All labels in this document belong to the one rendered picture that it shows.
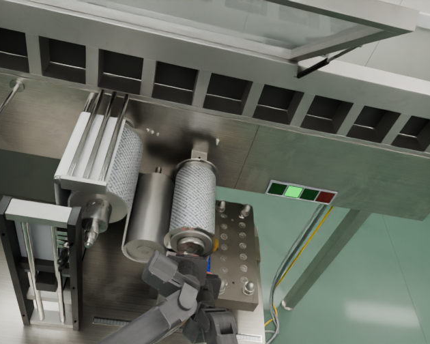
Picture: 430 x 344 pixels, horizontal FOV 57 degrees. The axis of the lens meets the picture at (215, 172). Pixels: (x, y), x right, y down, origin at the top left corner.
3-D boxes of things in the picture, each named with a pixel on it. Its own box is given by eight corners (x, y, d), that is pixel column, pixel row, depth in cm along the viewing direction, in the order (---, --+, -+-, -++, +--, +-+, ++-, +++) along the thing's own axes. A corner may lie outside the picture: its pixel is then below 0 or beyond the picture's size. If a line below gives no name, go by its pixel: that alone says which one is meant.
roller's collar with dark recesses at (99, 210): (80, 231, 97) (80, 215, 93) (86, 211, 101) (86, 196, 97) (106, 235, 98) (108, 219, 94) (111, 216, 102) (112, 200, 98)
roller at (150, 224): (121, 260, 115) (124, 236, 107) (136, 194, 133) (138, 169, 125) (162, 265, 117) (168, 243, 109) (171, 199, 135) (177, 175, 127)
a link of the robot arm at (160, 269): (172, 331, 85) (192, 311, 80) (125, 304, 83) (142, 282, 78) (186, 288, 95) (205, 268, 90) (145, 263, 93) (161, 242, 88)
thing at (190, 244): (210, 250, 107) (192, 260, 111) (210, 244, 108) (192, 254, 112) (189, 238, 103) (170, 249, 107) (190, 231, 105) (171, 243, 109)
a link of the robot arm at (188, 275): (191, 306, 87) (205, 284, 87) (164, 291, 86) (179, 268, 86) (190, 293, 94) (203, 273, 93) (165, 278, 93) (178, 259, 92)
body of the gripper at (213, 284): (216, 296, 118) (219, 311, 111) (182, 291, 116) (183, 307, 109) (221, 276, 116) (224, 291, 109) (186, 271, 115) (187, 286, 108)
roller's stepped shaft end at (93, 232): (80, 249, 92) (80, 241, 90) (87, 228, 96) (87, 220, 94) (94, 251, 92) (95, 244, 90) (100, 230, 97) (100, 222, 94)
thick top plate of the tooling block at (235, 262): (205, 306, 127) (209, 297, 123) (209, 208, 155) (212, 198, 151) (253, 312, 129) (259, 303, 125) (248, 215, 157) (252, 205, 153)
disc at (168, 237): (158, 252, 112) (172, 222, 102) (158, 250, 112) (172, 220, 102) (208, 262, 115) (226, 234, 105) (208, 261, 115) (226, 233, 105)
